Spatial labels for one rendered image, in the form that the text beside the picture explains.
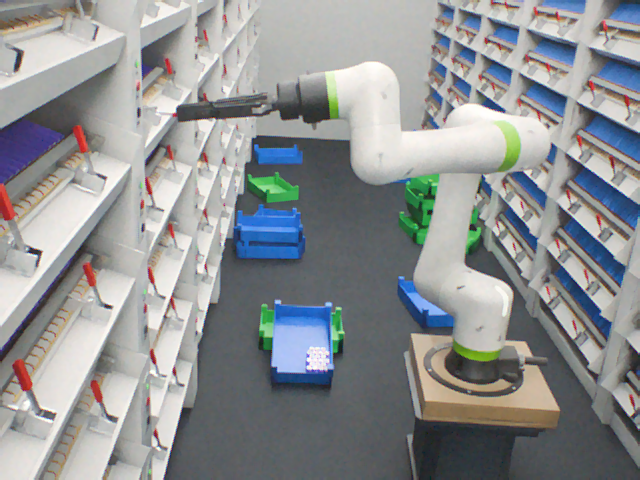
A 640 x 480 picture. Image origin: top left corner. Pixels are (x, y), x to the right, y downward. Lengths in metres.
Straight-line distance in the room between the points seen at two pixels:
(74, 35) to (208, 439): 1.39
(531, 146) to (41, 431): 1.16
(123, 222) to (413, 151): 0.57
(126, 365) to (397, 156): 0.63
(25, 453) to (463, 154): 1.01
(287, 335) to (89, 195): 1.56
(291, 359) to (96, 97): 1.45
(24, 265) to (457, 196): 1.22
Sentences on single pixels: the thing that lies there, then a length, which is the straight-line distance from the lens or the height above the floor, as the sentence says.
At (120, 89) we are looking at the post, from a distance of 1.14.
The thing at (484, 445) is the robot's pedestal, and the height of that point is 0.18.
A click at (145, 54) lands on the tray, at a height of 1.05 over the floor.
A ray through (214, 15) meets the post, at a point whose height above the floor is 1.10.
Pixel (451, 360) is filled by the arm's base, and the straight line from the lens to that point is 1.84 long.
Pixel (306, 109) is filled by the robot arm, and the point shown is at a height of 1.03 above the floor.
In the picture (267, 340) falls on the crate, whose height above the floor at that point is 0.04.
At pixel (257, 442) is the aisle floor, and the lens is 2.09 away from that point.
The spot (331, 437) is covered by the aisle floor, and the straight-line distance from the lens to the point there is 2.12.
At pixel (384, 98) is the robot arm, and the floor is 1.06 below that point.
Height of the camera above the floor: 1.29
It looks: 22 degrees down
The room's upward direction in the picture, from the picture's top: 4 degrees clockwise
